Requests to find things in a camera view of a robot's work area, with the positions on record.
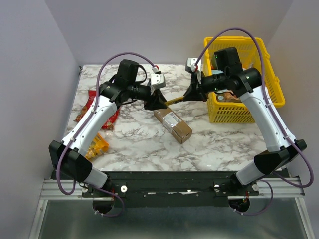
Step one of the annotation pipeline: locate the yellow utility knife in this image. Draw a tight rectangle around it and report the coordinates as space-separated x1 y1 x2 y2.
165 96 184 106

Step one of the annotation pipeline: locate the brown cardboard express box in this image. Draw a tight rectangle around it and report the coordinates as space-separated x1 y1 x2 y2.
153 107 192 144

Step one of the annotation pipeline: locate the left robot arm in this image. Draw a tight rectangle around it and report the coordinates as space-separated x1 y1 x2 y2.
49 59 167 197

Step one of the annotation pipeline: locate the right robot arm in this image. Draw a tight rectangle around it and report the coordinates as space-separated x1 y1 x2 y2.
183 47 307 195

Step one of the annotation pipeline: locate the green melon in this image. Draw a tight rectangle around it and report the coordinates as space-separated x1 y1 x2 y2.
211 55 218 69

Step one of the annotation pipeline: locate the red snack bag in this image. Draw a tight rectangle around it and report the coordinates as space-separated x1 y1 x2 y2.
74 90 120 130

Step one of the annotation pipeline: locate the yellow plastic basket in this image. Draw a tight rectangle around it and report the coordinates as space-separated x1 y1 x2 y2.
203 36 286 124

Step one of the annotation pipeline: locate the orange gummy candy bag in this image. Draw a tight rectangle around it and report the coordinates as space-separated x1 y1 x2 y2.
85 134 109 161

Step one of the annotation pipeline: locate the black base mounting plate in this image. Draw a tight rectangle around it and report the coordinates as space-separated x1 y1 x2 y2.
77 171 260 209

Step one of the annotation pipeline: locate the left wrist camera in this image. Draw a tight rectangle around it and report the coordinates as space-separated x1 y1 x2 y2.
150 73 166 90

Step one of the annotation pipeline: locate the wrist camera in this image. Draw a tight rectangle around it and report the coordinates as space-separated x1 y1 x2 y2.
150 73 166 90
185 57 201 73

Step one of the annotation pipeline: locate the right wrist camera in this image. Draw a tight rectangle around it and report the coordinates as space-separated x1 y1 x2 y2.
185 57 201 73

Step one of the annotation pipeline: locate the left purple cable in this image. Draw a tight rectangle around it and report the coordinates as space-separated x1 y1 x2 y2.
56 51 159 217

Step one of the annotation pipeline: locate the purple cable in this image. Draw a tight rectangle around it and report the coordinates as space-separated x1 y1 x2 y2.
196 27 314 216
56 51 159 217

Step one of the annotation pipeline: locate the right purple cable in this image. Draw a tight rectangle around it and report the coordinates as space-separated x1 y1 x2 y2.
196 27 314 216

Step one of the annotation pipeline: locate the aluminium rail frame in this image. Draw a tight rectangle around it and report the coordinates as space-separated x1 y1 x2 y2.
39 174 306 200

